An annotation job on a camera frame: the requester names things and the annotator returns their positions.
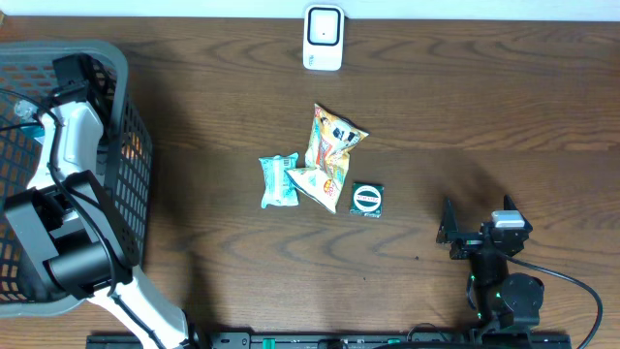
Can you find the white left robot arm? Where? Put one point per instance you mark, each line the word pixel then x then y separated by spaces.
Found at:
pixel 75 233

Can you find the grey plastic mesh basket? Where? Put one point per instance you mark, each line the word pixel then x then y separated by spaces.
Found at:
pixel 19 154

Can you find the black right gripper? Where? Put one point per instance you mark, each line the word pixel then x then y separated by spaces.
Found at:
pixel 468 242

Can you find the teal wet wipes pack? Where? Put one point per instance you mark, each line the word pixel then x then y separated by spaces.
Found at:
pixel 279 190

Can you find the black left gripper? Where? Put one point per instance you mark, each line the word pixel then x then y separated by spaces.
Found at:
pixel 109 94

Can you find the white barcode scanner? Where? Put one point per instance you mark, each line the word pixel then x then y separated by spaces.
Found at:
pixel 323 38

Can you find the green round-label box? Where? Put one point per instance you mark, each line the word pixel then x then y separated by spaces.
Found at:
pixel 367 200

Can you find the orange yellow snack bag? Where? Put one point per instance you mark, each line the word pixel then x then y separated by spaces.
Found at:
pixel 327 158

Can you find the orange white Kleenex tissue pack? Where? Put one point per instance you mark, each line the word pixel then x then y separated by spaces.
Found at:
pixel 131 147

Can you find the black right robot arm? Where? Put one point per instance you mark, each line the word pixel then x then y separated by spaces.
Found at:
pixel 505 301

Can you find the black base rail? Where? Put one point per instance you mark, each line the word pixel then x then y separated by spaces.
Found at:
pixel 367 341

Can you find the blue mouthwash bottle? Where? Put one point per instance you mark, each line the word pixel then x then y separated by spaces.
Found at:
pixel 28 116

